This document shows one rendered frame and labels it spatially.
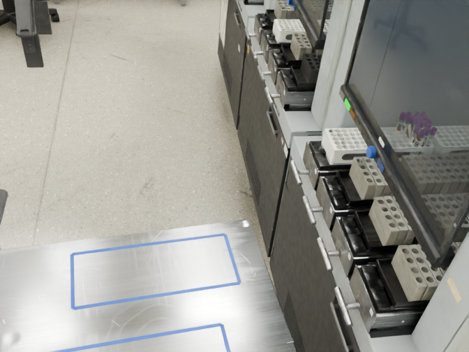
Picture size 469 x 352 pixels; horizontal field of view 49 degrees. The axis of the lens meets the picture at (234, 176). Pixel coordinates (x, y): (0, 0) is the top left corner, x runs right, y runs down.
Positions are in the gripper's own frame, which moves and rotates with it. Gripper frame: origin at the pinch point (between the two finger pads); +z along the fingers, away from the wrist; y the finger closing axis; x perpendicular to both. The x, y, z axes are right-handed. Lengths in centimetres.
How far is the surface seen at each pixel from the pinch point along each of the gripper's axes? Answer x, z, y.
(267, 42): 67, 40, -79
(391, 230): 74, 32, 26
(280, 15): 73, 35, -92
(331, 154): 70, 36, -6
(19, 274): -6.6, 38.0, 26.5
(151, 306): 20, 38, 37
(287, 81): 67, 38, -49
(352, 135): 78, 35, -13
